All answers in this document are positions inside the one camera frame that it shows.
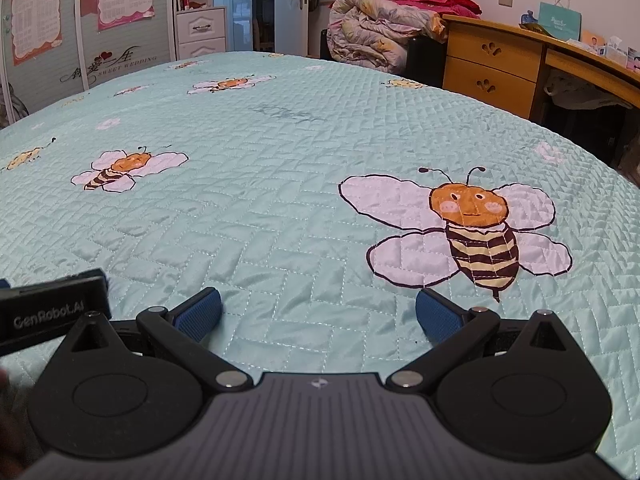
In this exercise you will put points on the orange bordered wall poster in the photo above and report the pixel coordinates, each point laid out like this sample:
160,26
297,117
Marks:
37,15

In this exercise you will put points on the sliding door wardrobe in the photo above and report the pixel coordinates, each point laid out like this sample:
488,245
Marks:
75,55

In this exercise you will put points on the white drawer cabinet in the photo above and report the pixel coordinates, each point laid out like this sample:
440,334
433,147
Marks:
201,35

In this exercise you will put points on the wooden desk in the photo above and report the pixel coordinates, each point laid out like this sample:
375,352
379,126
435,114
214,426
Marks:
490,72

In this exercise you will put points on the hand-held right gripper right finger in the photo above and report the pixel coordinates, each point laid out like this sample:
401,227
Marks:
437,316

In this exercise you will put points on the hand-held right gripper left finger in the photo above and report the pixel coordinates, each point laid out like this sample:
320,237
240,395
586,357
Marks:
200,314

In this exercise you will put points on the bee printed quilt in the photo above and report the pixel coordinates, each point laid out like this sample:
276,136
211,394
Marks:
280,185

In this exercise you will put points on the tissue box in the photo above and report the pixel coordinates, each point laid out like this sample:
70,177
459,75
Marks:
612,52

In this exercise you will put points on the white door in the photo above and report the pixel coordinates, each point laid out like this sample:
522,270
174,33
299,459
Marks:
291,25

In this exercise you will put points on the white plastic bag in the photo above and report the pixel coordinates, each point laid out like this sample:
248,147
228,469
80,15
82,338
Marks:
575,90

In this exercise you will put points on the floral folded comforter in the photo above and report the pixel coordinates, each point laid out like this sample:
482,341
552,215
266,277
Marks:
370,30

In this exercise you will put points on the teal paper bag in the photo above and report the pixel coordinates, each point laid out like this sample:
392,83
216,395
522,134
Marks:
560,21

